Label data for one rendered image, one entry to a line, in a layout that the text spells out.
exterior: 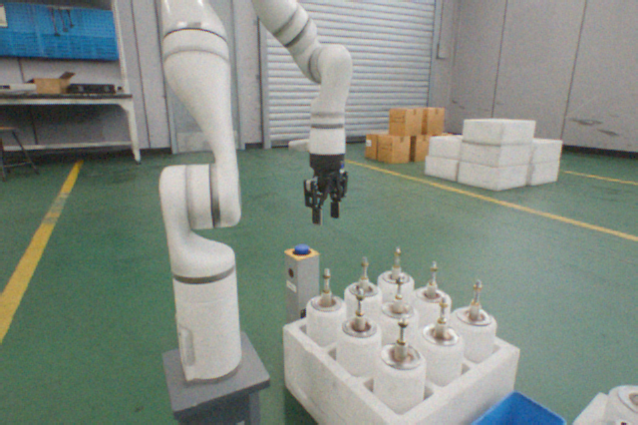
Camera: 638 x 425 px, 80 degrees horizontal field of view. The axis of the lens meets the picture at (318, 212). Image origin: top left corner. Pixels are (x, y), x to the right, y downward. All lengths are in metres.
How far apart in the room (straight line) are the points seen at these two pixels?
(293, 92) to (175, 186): 5.43
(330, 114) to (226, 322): 0.43
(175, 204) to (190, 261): 0.08
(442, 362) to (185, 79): 0.68
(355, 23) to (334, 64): 5.76
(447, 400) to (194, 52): 0.73
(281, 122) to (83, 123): 2.54
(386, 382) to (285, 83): 5.34
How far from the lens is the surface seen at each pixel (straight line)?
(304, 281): 1.05
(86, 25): 5.40
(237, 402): 0.67
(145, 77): 5.49
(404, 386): 0.77
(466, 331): 0.92
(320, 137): 0.77
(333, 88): 0.76
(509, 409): 1.00
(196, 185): 0.53
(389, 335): 0.91
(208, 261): 0.56
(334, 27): 6.30
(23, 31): 5.44
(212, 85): 0.57
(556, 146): 3.94
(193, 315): 0.59
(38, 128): 5.54
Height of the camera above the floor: 0.72
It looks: 17 degrees down
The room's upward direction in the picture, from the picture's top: straight up
